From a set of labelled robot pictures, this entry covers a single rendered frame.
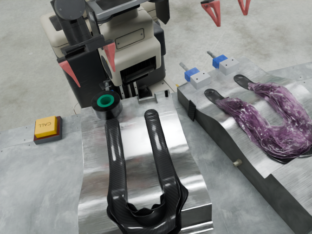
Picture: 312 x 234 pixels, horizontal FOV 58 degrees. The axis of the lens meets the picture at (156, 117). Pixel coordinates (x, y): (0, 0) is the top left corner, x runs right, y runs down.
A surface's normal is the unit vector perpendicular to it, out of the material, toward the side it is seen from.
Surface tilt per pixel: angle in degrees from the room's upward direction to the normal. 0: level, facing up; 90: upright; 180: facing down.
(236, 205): 0
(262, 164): 0
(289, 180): 0
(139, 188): 20
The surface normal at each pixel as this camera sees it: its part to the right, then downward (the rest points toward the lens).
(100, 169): -0.15, -0.81
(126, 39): 0.49, 0.72
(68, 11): 0.38, 0.28
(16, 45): -0.11, -0.64
